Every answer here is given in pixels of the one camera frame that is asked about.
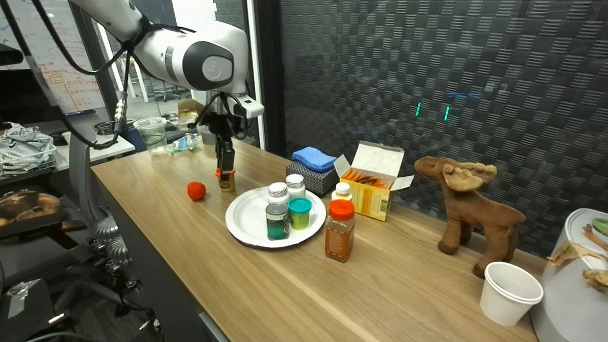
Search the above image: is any open yellow cardboard box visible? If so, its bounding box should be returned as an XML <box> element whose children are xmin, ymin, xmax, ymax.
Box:
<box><xmin>332</xmin><ymin>141</ymin><xmax>415</xmax><ymax>222</ymax></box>

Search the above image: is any brown patterned cushion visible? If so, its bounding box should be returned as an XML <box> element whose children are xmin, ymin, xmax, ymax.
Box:
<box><xmin>0</xmin><ymin>188</ymin><xmax>64</xmax><ymax>230</ymax></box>

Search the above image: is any translucent plastic container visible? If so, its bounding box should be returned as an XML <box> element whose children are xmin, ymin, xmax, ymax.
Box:
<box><xmin>132</xmin><ymin>116</ymin><xmax>168</xmax><ymax>148</ymax></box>

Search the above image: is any white paper plate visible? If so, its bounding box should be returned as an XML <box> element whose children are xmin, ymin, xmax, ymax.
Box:
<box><xmin>223</xmin><ymin>186</ymin><xmax>328</xmax><ymax>249</ymax></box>

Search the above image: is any gray foam block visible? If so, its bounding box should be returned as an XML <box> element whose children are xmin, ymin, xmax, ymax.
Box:
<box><xmin>284</xmin><ymin>160</ymin><xmax>339</xmax><ymax>198</ymax></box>

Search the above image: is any white window frame post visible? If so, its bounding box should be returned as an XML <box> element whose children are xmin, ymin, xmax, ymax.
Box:
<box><xmin>244</xmin><ymin>0</ymin><xmax>265</xmax><ymax>150</ymax></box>

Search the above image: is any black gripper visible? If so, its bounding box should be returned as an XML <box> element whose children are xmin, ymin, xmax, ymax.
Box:
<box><xmin>206</xmin><ymin>112</ymin><xmax>244</xmax><ymax>179</ymax></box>

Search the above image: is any white paper cup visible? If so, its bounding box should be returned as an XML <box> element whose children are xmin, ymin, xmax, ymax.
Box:
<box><xmin>478</xmin><ymin>260</ymin><xmax>545</xmax><ymax>329</ymax></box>

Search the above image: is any brown moose plush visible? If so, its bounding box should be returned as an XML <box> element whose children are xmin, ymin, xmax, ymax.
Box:
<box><xmin>412</xmin><ymin>154</ymin><xmax>527</xmax><ymax>279</ymax></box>

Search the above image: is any teal lid dough tub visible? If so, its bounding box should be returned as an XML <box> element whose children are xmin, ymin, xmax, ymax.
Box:
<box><xmin>286</xmin><ymin>196</ymin><xmax>313</xmax><ymax>230</ymax></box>

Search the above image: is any clear plastic bag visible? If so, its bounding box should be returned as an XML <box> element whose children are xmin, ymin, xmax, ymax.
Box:
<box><xmin>149</xmin><ymin>131</ymin><xmax>204</xmax><ymax>158</ymax></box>

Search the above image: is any green tin can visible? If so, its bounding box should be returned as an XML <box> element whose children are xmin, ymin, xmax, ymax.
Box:
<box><xmin>263</xmin><ymin>202</ymin><xmax>292</xmax><ymax>241</ymax></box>

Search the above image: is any pile of gray clothes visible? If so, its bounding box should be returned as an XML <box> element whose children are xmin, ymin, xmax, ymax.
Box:
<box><xmin>0</xmin><ymin>122</ymin><xmax>58</xmax><ymax>179</ymax></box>

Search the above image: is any orange spice bottle red lid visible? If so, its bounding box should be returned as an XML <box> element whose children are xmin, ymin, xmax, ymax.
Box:
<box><xmin>322</xmin><ymin>198</ymin><xmax>356</xmax><ymax>264</ymax></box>

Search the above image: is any large white bucket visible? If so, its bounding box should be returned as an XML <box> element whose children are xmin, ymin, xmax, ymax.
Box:
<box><xmin>529</xmin><ymin>205</ymin><xmax>608</xmax><ymax>342</ymax></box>

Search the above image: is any blue folded cloth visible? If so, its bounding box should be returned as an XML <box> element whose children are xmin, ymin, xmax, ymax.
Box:
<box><xmin>290</xmin><ymin>145</ymin><xmax>337</xmax><ymax>173</ymax></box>

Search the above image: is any orange lid dough tub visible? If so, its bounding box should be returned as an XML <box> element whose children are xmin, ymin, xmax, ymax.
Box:
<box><xmin>214</xmin><ymin>167</ymin><xmax>237</xmax><ymax>194</ymax></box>

